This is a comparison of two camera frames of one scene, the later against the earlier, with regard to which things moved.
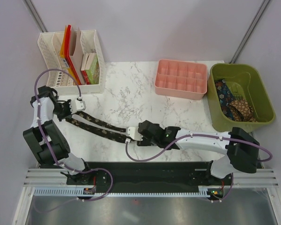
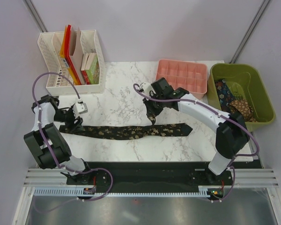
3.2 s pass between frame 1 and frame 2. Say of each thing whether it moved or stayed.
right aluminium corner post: stayed
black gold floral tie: moved
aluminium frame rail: stayed
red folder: stayed
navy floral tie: stayed
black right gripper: moved
